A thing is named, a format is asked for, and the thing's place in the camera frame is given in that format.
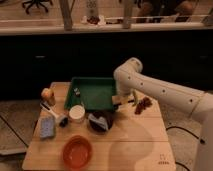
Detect wooden board eraser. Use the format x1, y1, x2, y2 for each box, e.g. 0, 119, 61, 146
112, 96, 133, 109

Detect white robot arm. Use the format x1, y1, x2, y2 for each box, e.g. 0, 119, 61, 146
113, 57, 213, 171

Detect green plastic tray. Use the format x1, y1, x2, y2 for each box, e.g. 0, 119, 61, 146
64, 77, 116, 112

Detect small object in tray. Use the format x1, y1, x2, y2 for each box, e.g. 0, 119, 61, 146
74, 88, 81, 97

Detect green chili pepper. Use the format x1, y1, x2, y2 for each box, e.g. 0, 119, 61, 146
132, 90, 138, 106

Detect dark bowl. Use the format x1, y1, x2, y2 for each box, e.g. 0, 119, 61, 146
88, 111, 113, 133

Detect grey cloth in bowl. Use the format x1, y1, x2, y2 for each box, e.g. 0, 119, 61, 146
88, 114, 108, 131

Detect white cup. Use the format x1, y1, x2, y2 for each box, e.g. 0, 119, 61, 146
69, 105, 85, 123

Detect orange plastic bowl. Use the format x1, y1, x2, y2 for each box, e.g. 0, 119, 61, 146
61, 135, 93, 171

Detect blue sponge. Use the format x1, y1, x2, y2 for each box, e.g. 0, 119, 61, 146
40, 116, 55, 139

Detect person sitting in background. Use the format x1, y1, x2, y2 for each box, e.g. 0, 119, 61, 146
136, 0, 193, 23

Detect black office chair base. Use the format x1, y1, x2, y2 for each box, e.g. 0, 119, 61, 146
22, 0, 53, 14

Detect white handled dish brush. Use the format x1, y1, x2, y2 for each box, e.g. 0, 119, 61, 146
40, 102, 68, 127

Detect black cable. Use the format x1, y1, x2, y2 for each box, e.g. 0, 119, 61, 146
165, 125, 206, 145

